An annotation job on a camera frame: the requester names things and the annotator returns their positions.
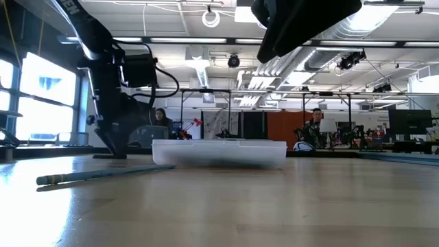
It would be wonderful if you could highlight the black ceiling camera cluster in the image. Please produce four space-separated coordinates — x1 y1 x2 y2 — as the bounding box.
337 49 367 71

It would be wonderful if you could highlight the white laptop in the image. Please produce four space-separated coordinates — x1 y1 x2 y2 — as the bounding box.
319 118 338 134

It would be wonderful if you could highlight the black aluminium table frame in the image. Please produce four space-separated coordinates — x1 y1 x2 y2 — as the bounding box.
0 126 439 167

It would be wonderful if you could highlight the person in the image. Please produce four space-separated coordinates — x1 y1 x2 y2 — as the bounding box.
297 108 331 149
150 107 175 138

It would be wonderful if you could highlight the black background rig frame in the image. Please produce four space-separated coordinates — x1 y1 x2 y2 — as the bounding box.
301 91 354 138
137 88 234 130

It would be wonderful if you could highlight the blue-grey pencil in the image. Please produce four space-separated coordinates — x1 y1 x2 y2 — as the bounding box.
36 163 177 187

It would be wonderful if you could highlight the large bright window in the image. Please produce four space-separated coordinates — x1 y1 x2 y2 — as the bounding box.
0 51 82 143

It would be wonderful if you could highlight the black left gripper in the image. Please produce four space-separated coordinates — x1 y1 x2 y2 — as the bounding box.
77 51 154 158

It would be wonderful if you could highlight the silver ventilation duct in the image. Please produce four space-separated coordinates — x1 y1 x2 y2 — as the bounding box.
303 0 401 73

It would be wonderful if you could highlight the orange partition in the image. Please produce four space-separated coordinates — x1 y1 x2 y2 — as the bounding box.
267 110 313 151

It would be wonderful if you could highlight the white ceiling duct unit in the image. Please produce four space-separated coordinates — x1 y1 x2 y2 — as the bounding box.
185 46 211 89

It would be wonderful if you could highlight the ceiling light panel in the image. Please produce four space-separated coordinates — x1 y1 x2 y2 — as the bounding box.
235 5 265 24

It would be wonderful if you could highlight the white cable coil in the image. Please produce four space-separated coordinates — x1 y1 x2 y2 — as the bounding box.
201 9 221 28

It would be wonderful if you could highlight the grey chair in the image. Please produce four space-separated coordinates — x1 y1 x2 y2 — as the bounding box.
128 125 169 149

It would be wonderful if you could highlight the white blue helmet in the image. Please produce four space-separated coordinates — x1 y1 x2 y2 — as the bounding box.
292 141 316 152

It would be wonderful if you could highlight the black overhead light bar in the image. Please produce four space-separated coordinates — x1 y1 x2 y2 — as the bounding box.
56 36 439 49

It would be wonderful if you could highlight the black monitor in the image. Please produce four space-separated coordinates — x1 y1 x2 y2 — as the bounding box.
388 109 434 142

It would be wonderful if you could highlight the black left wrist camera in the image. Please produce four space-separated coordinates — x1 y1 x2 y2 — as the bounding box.
123 54 158 89

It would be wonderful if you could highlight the clear plastic supply box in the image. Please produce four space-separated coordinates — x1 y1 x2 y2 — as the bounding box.
152 138 288 169

